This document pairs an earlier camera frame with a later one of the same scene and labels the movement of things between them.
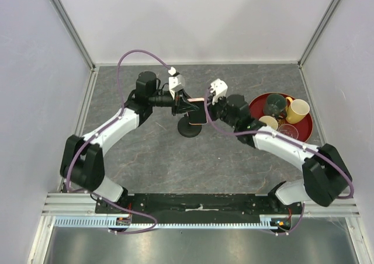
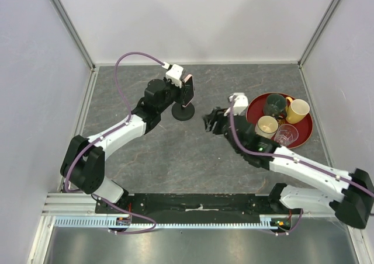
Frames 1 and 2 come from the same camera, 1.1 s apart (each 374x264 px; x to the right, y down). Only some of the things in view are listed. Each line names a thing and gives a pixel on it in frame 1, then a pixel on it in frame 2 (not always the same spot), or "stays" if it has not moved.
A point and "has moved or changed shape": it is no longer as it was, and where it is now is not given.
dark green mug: x=274 y=104 stays
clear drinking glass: x=288 y=129 stays
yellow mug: x=297 y=111 stays
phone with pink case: x=197 y=117 to x=189 y=91
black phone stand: x=186 y=129 has moved or changed shape
